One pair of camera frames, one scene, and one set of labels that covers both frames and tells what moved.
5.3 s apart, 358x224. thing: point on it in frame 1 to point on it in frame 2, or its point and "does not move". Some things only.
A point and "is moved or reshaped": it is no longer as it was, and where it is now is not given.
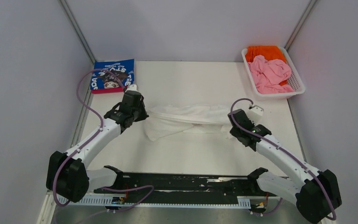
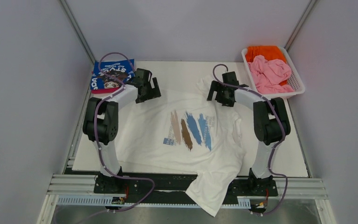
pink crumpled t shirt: x=267 y=75 does not move
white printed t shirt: x=164 y=121 is moved or reshaped
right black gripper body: x=233 y=132 to x=221 y=96
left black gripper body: x=139 y=113 to x=148 y=93
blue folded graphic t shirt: x=123 y=69 does not move
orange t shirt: x=268 y=52 does not move
